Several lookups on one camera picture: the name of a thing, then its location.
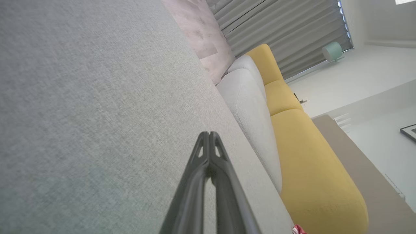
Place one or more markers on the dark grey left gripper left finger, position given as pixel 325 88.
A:
pixel 188 198

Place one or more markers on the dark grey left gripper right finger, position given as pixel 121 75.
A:
pixel 230 204

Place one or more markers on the red mesh shorts white trim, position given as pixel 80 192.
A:
pixel 298 230

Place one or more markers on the small yellow sofa backrest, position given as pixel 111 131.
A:
pixel 282 97

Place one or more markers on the grey sofa chaise seat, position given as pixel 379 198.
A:
pixel 97 97

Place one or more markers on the white slatted window blind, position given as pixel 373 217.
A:
pixel 343 122

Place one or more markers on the short grey sofa seat cushion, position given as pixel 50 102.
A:
pixel 247 63

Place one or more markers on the yellow sofa armrest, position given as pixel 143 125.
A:
pixel 265 63

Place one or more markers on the grey pleated curtain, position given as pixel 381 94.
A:
pixel 276 26

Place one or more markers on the dark framed picture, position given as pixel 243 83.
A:
pixel 410 131

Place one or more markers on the small wall fixture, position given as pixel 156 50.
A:
pixel 300 100

